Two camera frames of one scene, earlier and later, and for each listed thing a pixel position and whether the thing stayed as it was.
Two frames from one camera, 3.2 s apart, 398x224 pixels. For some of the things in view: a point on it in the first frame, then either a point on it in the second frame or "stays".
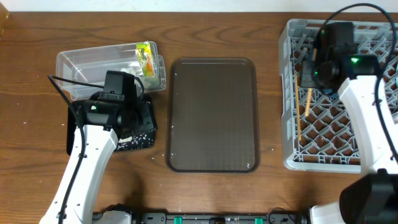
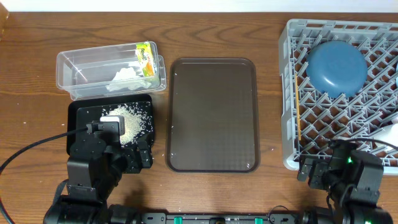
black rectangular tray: (141, 139) stays
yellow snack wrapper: (144, 52) stays
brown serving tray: (212, 116) stays
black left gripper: (150, 124) → (135, 164)
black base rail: (269, 217) stays
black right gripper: (306, 80) → (320, 166)
